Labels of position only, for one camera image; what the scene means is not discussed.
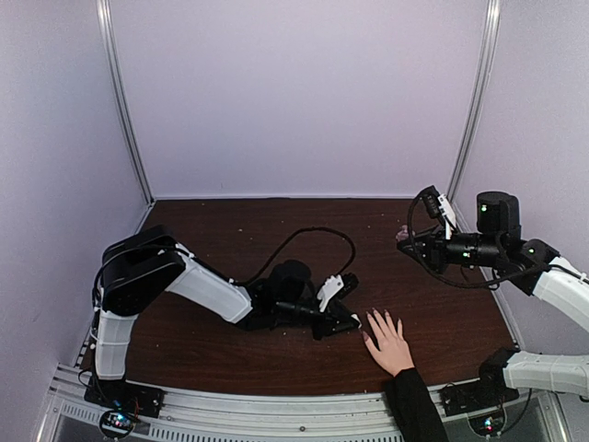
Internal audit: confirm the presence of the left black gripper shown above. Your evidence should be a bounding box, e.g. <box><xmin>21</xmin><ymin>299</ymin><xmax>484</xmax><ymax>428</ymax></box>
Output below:
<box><xmin>276</xmin><ymin>297</ymin><xmax>361</xmax><ymax>342</ymax></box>

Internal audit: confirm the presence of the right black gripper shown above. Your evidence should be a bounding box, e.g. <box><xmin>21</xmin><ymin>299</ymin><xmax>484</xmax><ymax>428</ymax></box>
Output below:
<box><xmin>398</xmin><ymin>224</ymin><xmax>503</xmax><ymax>274</ymax></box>

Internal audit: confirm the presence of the purple nail polish bottle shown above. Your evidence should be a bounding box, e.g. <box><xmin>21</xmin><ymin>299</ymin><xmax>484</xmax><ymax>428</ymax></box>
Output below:
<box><xmin>396</xmin><ymin>225</ymin><xmax>410</xmax><ymax>242</ymax></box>

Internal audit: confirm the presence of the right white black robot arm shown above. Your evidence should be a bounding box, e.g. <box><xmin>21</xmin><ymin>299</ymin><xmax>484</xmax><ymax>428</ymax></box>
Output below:
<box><xmin>398</xmin><ymin>186</ymin><xmax>588</xmax><ymax>407</ymax></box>

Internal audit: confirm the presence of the black sleeved forearm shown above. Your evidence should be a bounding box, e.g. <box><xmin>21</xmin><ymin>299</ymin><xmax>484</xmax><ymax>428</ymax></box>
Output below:
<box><xmin>384</xmin><ymin>367</ymin><xmax>449</xmax><ymax>442</ymax></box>

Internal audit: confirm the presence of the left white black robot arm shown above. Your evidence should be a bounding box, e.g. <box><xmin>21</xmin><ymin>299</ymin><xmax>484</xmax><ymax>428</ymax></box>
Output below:
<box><xmin>92</xmin><ymin>226</ymin><xmax>361</xmax><ymax>409</ymax></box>

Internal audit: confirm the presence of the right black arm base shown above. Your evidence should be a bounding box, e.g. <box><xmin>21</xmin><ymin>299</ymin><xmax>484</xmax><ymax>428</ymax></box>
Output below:
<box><xmin>440</xmin><ymin>348</ymin><xmax>519</xmax><ymax>416</ymax></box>

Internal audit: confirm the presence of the person's bare hand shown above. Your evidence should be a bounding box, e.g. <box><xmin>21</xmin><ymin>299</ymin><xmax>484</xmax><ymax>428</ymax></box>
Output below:
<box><xmin>362</xmin><ymin>308</ymin><xmax>415</xmax><ymax>377</ymax></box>

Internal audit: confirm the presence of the right green circuit board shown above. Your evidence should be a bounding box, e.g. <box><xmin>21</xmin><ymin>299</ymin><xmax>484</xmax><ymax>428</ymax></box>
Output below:
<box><xmin>468</xmin><ymin>412</ymin><xmax>506</xmax><ymax>438</ymax></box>

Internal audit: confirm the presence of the green circuit board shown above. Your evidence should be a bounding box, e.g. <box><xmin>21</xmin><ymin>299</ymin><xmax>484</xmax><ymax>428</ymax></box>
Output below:
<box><xmin>98</xmin><ymin>410</ymin><xmax>140</xmax><ymax>439</ymax></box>
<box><xmin>468</xmin><ymin>412</ymin><xmax>506</xmax><ymax>438</ymax></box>

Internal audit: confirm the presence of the left green circuit board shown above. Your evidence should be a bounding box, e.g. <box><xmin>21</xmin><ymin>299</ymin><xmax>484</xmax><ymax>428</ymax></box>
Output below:
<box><xmin>98</xmin><ymin>410</ymin><xmax>140</xmax><ymax>439</ymax></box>

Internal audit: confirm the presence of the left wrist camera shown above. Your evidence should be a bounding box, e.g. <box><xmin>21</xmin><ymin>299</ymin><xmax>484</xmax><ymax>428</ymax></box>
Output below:
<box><xmin>317</xmin><ymin>273</ymin><xmax>359</xmax><ymax>313</ymax></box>

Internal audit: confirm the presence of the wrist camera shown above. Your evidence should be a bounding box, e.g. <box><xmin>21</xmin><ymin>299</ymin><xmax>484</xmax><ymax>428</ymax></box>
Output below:
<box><xmin>420</xmin><ymin>186</ymin><xmax>459</xmax><ymax>240</ymax></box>
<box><xmin>317</xmin><ymin>273</ymin><xmax>359</xmax><ymax>313</ymax></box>

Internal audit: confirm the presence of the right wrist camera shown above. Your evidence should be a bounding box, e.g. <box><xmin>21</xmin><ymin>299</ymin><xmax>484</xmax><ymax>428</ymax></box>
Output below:
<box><xmin>420</xmin><ymin>186</ymin><xmax>459</xmax><ymax>240</ymax></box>

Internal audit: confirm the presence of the right black braided cable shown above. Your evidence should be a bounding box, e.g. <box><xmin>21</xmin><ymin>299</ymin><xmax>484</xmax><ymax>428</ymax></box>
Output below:
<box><xmin>407</xmin><ymin>192</ymin><xmax>507</xmax><ymax>289</ymax></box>

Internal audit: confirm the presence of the black braided cable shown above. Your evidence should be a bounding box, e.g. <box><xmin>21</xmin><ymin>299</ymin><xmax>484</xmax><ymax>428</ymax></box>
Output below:
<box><xmin>234</xmin><ymin>225</ymin><xmax>357</xmax><ymax>283</ymax></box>
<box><xmin>407</xmin><ymin>192</ymin><xmax>507</xmax><ymax>289</ymax></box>

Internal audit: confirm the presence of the left black braided cable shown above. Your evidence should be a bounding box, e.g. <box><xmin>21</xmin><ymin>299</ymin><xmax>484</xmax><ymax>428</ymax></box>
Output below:
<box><xmin>234</xmin><ymin>225</ymin><xmax>357</xmax><ymax>283</ymax></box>

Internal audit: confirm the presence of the right aluminium corner post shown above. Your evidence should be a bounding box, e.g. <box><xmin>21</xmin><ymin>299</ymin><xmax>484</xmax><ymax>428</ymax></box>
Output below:
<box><xmin>447</xmin><ymin>0</ymin><xmax>502</xmax><ymax>203</ymax></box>

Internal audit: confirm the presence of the aluminium corner post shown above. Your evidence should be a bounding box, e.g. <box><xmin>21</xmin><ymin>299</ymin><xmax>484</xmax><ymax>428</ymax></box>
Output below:
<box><xmin>447</xmin><ymin>0</ymin><xmax>502</xmax><ymax>203</ymax></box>
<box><xmin>96</xmin><ymin>0</ymin><xmax>155</xmax><ymax>206</ymax></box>

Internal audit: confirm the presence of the aluminium front rail frame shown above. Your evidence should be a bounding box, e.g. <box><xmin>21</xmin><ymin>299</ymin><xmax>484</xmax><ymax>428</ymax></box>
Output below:
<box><xmin>33</xmin><ymin>366</ymin><xmax>571</xmax><ymax>441</ymax></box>

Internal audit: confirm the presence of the left aluminium corner post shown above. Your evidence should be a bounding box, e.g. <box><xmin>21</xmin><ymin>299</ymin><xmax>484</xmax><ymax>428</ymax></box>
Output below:
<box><xmin>96</xmin><ymin>0</ymin><xmax>155</xmax><ymax>206</ymax></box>

